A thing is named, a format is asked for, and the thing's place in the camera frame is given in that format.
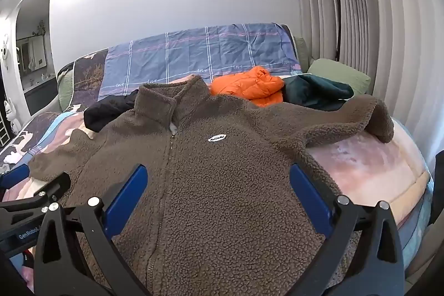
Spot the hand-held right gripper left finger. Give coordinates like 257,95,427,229
34,163,153,296

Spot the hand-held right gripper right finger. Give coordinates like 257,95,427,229
289,164,406,296

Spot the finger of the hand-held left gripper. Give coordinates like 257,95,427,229
0,163,29,194
0,172,72,225

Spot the brown fleece jacket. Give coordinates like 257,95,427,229
28,76,395,296

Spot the white cat figurine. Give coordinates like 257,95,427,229
3,100,18,133

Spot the black puffer jacket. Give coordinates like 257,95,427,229
84,89,140,133

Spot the dark green jacket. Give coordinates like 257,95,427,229
282,74,355,112

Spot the green pillow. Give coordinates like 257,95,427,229
307,58,372,95

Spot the arched mirror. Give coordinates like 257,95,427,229
16,0,58,116

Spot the orange puffer jacket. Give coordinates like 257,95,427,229
210,66,286,107

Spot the blue plaid pillow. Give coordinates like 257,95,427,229
98,23,302,102

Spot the white pleated curtain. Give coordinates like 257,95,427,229
288,0,444,158

